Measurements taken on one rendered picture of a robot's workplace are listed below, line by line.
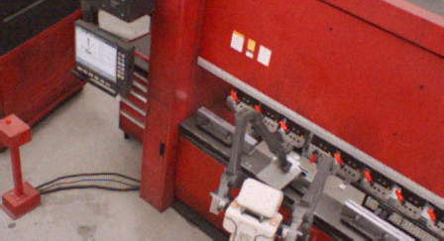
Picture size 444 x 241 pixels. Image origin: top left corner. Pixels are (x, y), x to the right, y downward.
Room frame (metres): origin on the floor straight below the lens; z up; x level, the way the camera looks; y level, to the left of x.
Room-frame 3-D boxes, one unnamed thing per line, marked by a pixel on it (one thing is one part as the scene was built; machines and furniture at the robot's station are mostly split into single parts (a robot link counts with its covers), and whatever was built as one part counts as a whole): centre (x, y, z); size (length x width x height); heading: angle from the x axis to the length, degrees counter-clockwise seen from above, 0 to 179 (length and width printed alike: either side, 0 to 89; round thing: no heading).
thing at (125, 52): (3.08, 0.79, 1.42); 0.45 x 0.12 x 0.36; 61
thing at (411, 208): (2.43, -1.14, 1.26); 0.15 x 0.09 x 0.17; 56
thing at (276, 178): (2.74, -0.42, 1.00); 0.26 x 0.18 x 0.01; 146
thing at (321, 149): (2.77, -0.65, 1.26); 0.15 x 0.09 x 0.17; 56
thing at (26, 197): (2.97, 1.41, 0.41); 0.25 x 0.20 x 0.83; 146
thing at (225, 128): (3.17, -0.04, 0.92); 0.50 x 0.06 x 0.10; 56
